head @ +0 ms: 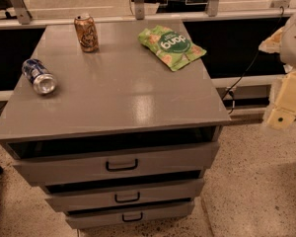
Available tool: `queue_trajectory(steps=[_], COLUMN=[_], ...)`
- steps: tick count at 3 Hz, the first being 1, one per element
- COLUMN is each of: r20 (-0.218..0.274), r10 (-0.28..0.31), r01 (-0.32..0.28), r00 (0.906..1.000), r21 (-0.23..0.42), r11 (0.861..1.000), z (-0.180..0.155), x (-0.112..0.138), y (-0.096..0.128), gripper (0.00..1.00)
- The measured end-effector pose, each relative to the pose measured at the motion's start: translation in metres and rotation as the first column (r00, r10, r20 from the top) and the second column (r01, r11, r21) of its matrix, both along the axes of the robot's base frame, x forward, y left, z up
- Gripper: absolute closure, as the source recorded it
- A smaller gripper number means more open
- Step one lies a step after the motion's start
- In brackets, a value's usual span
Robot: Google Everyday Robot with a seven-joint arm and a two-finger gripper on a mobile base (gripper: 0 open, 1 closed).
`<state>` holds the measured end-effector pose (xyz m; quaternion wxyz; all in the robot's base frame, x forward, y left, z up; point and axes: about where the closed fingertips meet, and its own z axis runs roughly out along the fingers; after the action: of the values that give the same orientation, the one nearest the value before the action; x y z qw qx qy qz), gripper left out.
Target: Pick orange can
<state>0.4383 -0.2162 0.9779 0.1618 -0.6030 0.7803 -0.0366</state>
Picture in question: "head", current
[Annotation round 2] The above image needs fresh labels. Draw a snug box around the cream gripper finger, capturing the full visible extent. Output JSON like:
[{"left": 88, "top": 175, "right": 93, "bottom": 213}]
[{"left": 266, "top": 109, "right": 296, "bottom": 130}]

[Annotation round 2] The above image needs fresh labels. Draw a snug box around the orange soda can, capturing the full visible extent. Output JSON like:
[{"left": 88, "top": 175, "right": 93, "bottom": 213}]
[{"left": 74, "top": 13, "right": 99, "bottom": 52}]

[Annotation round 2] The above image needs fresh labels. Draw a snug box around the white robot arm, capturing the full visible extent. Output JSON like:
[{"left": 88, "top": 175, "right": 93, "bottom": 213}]
[{"left": 259, "top": 12, "right": 296, "bottom": 130}]

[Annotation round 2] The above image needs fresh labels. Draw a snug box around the blue silver soda can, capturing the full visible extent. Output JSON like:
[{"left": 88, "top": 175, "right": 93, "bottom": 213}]
[{"left": 22, "top": 59, "right": 57, "bottom": 95}]

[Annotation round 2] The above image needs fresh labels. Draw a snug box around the middle grey drawer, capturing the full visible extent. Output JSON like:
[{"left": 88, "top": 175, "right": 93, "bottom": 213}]
[{"left": 45, "top": 179, "right": 204, "bottom": 212}]

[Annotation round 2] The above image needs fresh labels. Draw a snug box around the grey drawer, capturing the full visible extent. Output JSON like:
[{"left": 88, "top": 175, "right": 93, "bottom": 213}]
[
  {"left": 66, "top": 198, "right": 194, "bottom": 229},
  {"left": 14, "top": 141, "right": 219, "bottom": 186},
  {"left": 45, "top": 179, "right": 204, "bottom": 212}
]

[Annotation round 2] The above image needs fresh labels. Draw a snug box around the green snack bag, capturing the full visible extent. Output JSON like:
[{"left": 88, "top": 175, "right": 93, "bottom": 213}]
[{"left": 138, "top": 25, "right": 206, "bottom": 72}]

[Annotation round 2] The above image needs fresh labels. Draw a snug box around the bottom grey drawer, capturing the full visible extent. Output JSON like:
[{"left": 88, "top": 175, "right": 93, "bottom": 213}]
[{"left": 66, "top": 198, "right": 194, "bottom": 229}]

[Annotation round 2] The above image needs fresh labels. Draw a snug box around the grey drawer cabinet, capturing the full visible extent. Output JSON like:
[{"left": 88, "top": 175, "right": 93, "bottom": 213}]
[{"left": 0, "top": 21, "right": 229, "bottom": 217}]

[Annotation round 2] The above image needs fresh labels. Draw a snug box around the top grey drawer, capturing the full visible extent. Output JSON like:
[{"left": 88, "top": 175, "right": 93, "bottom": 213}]
[{"left": 14, "top": 141, "right": 219, "bottom": 186}]

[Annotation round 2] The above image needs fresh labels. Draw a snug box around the grey metal railing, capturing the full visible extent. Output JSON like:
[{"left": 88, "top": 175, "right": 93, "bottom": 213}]
[{"left": 0, "top": 0, "right": 296, "bottom": 30}]

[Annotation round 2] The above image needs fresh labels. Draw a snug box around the black cable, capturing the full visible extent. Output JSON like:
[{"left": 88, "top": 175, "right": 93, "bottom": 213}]
[{"left": 221, "top": 5, "right": 286, "bottom": 115}]

